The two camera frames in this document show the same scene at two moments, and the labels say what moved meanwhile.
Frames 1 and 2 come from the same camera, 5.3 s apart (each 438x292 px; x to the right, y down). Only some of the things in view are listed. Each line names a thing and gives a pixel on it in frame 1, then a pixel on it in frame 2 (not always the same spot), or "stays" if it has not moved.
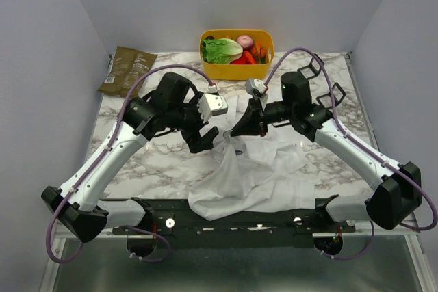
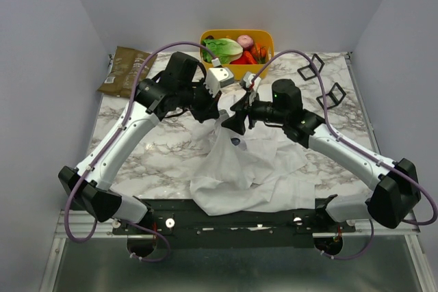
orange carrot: x=259 y=52 stays
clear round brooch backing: x=227 y=134 -> x=223 y=113
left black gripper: x=197 y=143 -> x=210 y=110
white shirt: x=251 y=174 stays
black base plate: x=180 y=224 stays
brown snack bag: x=128 y=66 stays
